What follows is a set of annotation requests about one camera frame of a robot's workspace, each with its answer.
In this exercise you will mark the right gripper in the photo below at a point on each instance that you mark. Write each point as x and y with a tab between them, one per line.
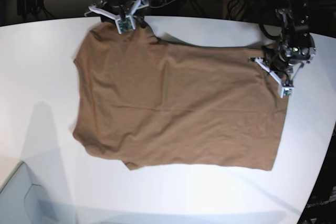
114	9

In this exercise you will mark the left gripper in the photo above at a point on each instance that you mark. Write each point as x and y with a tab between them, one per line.
282	70

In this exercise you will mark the brown t-shirt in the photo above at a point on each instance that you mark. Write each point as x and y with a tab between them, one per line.
147	102

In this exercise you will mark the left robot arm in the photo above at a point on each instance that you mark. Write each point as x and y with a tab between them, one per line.
294	46

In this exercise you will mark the white bin at corner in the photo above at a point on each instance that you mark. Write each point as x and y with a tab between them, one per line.
20	198

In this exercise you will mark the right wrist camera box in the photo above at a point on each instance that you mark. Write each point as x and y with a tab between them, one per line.
126	24

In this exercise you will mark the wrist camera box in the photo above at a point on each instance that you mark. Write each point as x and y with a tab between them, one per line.
285	90
126	24

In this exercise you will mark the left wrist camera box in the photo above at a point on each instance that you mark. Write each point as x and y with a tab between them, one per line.
285	90

